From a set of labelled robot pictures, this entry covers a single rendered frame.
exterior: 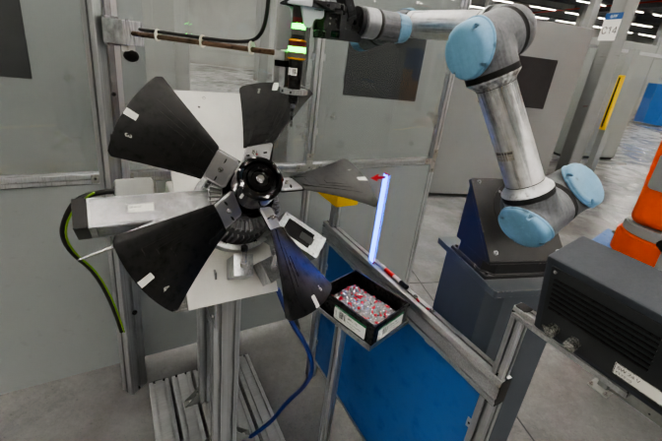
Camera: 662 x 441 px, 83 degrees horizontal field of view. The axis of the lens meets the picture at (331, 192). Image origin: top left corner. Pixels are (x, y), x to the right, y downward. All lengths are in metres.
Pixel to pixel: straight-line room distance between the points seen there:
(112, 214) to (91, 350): 1.15
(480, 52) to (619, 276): 0.48
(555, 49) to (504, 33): 4.29
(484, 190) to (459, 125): 3.47
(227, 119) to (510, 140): 0.87
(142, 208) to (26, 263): 0.87
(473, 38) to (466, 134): 3.88
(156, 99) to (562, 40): 4.71
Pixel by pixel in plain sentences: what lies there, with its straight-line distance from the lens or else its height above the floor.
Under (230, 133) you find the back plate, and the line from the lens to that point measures 1.31.
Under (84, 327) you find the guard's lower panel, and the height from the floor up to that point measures 0.30.
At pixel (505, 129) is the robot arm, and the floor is 1.42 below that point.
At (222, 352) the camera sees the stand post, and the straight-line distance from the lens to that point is 1.41.
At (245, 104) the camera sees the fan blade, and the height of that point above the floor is 1.36.
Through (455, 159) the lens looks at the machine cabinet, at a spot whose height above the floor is 0.49.
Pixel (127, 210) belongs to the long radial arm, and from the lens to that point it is 1.06.
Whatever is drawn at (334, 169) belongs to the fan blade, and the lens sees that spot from 1.15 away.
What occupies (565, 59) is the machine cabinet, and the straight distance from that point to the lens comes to 5.29.
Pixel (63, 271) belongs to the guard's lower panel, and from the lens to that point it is 1.87.
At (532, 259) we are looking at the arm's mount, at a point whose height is 1.06.
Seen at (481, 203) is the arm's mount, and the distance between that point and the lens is 1.16.
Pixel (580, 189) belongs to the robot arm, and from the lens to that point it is 1.05.
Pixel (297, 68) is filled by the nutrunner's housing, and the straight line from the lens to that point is 0.96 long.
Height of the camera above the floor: 1.54
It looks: 21 degrees down
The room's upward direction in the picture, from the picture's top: 7 degrees clockwise
